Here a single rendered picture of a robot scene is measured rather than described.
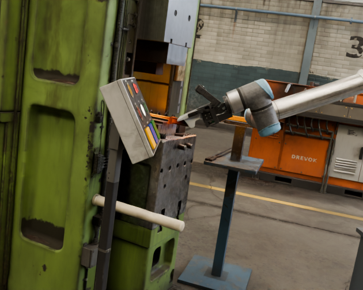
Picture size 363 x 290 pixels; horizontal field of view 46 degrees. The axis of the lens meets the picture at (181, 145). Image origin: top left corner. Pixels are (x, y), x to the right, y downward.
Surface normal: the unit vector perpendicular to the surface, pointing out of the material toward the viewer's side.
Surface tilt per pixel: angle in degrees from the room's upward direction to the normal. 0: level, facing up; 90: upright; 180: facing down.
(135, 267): 89
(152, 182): 90
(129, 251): 89
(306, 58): 90
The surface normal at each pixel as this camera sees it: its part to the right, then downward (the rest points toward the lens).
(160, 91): -0.44, 0.10
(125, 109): -0.02, 0.18
